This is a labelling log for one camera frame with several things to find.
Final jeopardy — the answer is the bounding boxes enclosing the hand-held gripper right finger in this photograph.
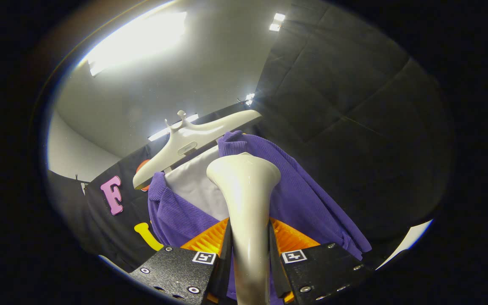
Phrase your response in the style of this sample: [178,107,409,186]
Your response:
[267,217,375,303]

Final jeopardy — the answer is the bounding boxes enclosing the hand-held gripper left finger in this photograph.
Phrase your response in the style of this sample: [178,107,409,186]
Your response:
[129,217,233,305]

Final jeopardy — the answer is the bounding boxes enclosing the white garment steamer head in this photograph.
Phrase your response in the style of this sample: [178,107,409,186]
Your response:
[206,152,282,305]

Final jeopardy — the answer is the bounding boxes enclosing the purple corduroy jacket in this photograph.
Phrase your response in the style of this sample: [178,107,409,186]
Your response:
[147,130,372,303]

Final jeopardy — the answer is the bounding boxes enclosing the white plastic hanger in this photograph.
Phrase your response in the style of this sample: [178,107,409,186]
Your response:
[133,110,263,190]

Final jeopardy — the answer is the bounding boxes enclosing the white paper sheet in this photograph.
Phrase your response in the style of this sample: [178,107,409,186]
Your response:
[375,219,434,270]

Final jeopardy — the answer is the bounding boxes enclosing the black backdrop cloth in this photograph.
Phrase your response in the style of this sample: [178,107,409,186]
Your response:
[47,4,454,274]

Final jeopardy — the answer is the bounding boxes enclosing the large ceiling light panel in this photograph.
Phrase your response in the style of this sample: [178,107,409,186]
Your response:
[85,11,187,77]

